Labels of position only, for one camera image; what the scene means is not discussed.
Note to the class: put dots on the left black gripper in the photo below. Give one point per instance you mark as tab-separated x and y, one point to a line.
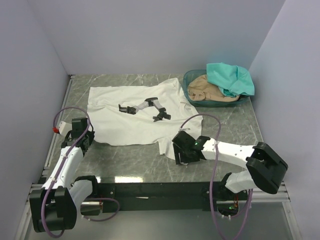
91	135

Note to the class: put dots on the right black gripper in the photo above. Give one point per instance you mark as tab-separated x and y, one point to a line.
177	150

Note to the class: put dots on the white printed t shirt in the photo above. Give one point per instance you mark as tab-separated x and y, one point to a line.
142	115

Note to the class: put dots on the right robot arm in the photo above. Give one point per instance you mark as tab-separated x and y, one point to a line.
263	168

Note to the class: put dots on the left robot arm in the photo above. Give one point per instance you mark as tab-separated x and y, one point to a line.
55	206

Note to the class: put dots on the black base crossbar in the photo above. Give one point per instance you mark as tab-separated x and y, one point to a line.
143	196

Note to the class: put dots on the beige t shirt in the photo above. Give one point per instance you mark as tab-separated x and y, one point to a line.
201	90

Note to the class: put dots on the teal plastic laundry basket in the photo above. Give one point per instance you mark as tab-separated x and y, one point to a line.
192	75

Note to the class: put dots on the teal t shirt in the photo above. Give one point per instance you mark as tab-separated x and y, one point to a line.
231	80

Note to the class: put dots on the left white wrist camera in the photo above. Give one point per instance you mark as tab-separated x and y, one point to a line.
63	128

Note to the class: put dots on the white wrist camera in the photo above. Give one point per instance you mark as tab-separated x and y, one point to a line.
63	128
184	129

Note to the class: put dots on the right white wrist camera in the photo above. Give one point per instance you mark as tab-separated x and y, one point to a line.
184	129

